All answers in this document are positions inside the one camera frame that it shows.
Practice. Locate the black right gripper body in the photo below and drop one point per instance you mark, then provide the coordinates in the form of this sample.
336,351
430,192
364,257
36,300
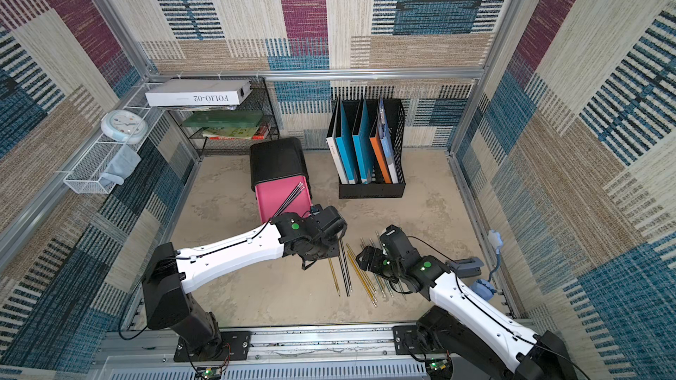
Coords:
373,259

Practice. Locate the teal folder left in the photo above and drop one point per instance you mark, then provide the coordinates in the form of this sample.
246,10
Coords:
343,141

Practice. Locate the orange folder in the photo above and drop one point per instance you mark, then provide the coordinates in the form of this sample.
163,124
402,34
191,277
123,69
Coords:
379,154

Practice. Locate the red book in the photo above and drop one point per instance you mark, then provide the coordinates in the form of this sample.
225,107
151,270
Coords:
252,133

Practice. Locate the light blue cloth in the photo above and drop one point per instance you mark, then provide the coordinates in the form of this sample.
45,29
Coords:
120,167

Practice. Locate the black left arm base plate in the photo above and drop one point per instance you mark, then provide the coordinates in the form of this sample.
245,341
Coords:
233,345

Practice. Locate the pink top drawer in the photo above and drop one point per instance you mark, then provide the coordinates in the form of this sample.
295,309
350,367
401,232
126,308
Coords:
270,195

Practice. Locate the black drawer cabinet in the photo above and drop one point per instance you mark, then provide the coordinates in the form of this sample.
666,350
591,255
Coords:
275,160

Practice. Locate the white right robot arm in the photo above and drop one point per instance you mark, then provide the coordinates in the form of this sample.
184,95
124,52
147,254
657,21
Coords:
460,321

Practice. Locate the white binder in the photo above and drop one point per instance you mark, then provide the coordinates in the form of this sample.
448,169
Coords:
331,144

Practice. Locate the white wire basket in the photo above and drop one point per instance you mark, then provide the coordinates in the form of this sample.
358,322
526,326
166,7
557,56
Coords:
84,177

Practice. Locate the green book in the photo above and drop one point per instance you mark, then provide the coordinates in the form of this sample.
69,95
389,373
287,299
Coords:
223,119

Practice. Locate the teal folder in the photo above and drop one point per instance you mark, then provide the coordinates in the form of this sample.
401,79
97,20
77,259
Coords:
362,144
343,141

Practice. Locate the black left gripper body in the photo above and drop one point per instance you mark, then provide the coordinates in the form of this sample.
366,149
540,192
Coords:
324,249

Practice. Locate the teal folder right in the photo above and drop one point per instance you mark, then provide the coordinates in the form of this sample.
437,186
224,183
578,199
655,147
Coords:
362,144

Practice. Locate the white round clock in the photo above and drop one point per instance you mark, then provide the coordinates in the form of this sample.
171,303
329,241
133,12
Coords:
124,126

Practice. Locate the grey charger block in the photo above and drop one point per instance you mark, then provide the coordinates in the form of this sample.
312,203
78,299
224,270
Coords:
466,268

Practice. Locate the black mesh file holder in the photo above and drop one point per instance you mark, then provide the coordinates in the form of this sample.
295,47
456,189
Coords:
396,120

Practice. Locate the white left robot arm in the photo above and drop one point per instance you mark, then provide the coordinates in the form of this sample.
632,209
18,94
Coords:
172,276

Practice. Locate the white folio box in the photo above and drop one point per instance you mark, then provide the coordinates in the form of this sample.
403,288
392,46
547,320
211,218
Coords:
199,93

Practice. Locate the black mesh wire shelf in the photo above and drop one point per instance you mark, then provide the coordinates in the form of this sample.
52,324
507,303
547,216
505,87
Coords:
259,100

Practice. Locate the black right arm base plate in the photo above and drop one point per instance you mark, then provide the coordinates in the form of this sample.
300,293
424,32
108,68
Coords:
409,339

